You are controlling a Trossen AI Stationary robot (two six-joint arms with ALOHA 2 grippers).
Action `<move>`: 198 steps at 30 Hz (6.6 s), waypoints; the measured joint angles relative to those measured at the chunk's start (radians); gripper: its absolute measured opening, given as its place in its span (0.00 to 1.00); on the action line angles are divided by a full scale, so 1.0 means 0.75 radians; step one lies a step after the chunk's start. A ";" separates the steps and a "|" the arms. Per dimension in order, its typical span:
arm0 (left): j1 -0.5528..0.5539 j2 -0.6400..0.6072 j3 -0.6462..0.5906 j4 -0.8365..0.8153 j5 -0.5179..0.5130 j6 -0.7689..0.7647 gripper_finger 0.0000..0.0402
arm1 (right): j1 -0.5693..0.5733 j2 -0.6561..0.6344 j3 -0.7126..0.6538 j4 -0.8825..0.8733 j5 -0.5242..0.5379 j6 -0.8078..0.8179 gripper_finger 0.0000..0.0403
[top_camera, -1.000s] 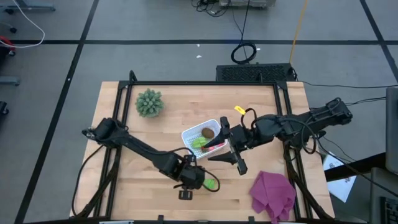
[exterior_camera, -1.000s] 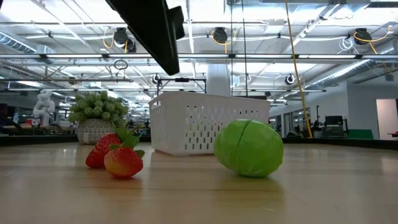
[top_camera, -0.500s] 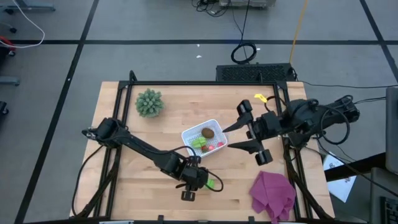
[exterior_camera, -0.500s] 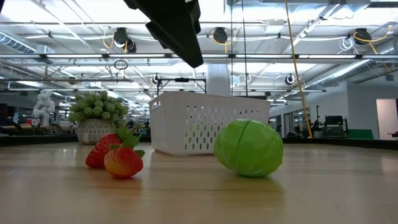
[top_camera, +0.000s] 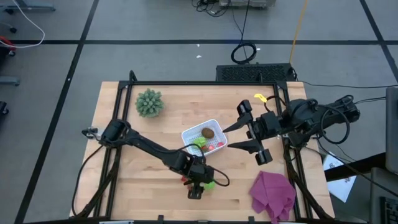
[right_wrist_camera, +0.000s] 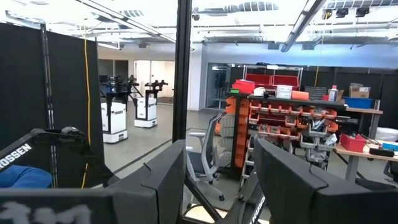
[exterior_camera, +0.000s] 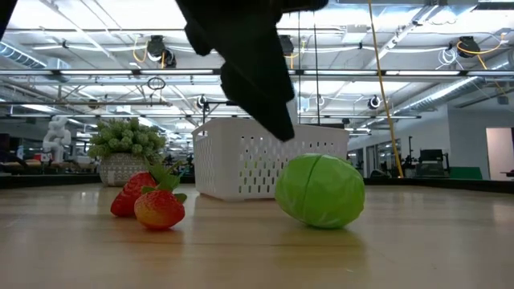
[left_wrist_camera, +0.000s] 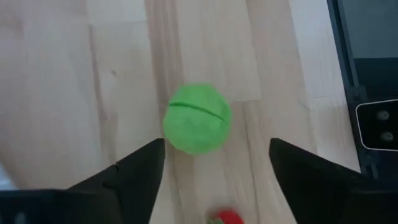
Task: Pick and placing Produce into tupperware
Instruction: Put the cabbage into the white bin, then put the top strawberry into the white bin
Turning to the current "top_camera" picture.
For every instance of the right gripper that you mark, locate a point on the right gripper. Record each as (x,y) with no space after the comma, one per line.
(267,127)

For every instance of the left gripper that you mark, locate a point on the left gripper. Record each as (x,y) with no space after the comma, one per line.
(199,174)

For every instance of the green toy cabbage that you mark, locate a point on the green toy cabbage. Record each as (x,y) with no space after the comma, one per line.
(210,186)

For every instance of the orange-red toy strawberry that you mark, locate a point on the orange-red toy strawberry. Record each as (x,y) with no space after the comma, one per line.
(183,179)

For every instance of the small red toy strawberry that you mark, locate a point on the small red toy strawberry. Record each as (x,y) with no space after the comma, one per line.
(220,144)

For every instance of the pink toy peach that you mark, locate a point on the pink toy peach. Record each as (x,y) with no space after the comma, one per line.
(211,148)

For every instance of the brown toy kiwi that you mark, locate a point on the brown toy kiwi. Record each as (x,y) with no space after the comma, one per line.
(207,133)

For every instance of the large red toy strawberry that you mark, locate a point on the large red toy strawberry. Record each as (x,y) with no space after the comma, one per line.
(204,149)

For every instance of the green toy starfruit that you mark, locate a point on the green toy starfruit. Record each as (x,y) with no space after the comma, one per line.
(200,142)

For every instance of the white perforated plastic basket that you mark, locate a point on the white perforated plastic basket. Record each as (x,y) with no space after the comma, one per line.
(189,134)

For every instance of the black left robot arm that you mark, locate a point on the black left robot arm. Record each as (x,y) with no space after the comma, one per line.
(149,146)

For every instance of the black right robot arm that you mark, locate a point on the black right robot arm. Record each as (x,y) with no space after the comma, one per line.
(311,116)

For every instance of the yellow plastic clip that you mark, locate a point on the yellow plastic clip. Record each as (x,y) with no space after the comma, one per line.
(260,97)

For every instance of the black computer tower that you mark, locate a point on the black computer tower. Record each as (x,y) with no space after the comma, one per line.
(255,73)

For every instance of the magenta cloth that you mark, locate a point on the magenta cloth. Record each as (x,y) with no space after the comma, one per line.
(273,193)

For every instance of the green succulent potted plant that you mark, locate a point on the green succulent potted plant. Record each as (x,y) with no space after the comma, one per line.
(149,102)

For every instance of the white printed paper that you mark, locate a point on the white printed paper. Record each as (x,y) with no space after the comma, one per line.
(342,186)

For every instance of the black desk beam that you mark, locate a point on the black desk beam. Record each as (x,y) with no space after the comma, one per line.
(357,166)

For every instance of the grey equipment box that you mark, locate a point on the grey equipment box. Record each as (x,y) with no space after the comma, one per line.
(248,3)

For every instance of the black keyboard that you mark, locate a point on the black keyboard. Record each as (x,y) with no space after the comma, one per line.
(390,211)

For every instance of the red floor item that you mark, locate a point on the red floor item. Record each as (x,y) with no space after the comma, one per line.
(6,42)

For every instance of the grey chair base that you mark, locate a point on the grey chair base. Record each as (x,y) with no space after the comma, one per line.
(37,7)

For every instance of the black table frame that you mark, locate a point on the black table frame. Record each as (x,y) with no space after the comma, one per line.
(199,83)

